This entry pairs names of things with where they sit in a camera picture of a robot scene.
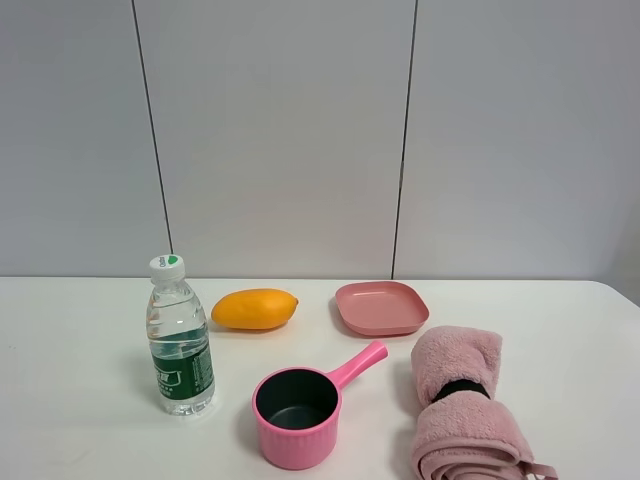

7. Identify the clear water bottle green label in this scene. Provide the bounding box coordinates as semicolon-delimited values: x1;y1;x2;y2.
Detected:
146;254;215;416

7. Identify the pink square plate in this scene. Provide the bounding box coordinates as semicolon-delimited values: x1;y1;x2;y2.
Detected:
334;281;430;337

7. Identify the yellow mango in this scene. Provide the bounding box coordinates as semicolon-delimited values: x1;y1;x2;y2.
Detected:
211;288;298;330

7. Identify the black band on towel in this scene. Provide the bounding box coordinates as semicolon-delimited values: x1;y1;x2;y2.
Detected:
431;379;491;403

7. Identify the rolled pink towel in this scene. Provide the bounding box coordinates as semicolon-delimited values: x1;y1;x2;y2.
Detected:
411;326;558;479

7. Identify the pink saucepan with handle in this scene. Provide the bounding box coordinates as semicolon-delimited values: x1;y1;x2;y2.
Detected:
251;341;388;471

